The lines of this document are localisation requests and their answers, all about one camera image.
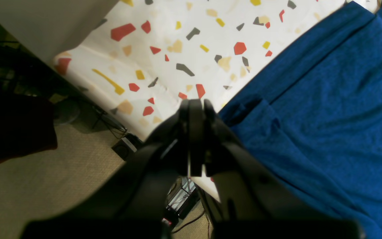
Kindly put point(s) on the blue t-shirt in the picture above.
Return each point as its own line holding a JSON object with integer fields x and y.
{"x": 313, "y": 117}

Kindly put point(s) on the grey power adapter box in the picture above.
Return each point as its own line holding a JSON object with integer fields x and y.
{"x": 126, "y": 147}

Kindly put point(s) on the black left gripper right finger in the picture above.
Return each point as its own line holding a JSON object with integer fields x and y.
{"x": 252, "y": 202}

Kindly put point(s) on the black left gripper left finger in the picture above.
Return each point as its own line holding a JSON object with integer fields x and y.
{"x": 131, "y": 204}

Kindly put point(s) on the terrazzo patterned tablecloth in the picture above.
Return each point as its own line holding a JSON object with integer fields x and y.
{"x": 146, "y": 56}

